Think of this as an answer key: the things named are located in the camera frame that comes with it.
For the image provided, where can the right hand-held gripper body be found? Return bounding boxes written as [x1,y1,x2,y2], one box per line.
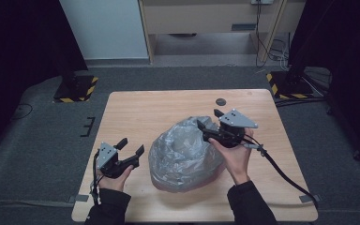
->
[202,108,260,149]

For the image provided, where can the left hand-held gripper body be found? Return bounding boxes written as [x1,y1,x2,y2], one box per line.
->
[95,142,141,180]

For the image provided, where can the grey plastic bag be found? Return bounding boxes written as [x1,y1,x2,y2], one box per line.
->
[147,115,228,194]

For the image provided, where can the person's left hand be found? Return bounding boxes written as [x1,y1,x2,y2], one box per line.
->
[96,164,135,193]

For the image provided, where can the person's right hand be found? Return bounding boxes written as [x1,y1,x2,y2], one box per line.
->
[207,127,255,186]

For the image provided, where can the grey tape strip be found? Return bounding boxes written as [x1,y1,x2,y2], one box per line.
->
[298,193,322,203]
[67,193,90,203]

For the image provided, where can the striped black stand base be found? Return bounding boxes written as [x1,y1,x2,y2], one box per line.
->
[265,70,315,100]
[52,74,99,104]

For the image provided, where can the light wooden desk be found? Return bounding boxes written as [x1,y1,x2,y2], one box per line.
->
[138,0,308,66]

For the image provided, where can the white panel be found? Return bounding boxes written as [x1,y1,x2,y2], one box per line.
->
[58,0,150,61]

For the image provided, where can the black curtain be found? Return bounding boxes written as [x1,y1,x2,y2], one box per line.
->
[0,0,89,168]
[288,0,360,165]

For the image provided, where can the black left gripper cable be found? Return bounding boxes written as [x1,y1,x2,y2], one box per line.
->
[89,149,105,206]

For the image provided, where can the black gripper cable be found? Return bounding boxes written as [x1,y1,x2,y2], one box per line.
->
[89,149,105,206]
[228,129,321,213]

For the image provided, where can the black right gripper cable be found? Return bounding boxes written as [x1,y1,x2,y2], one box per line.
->
[228,129,321,213]

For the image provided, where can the thick black floor cables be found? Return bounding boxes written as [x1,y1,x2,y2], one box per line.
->
[274,96,330,109]

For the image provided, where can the hanging black cables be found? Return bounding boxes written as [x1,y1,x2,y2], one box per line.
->
[254,2,291,71]

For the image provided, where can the thin black floor cable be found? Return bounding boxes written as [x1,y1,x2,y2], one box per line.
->
[13,103,34,121]

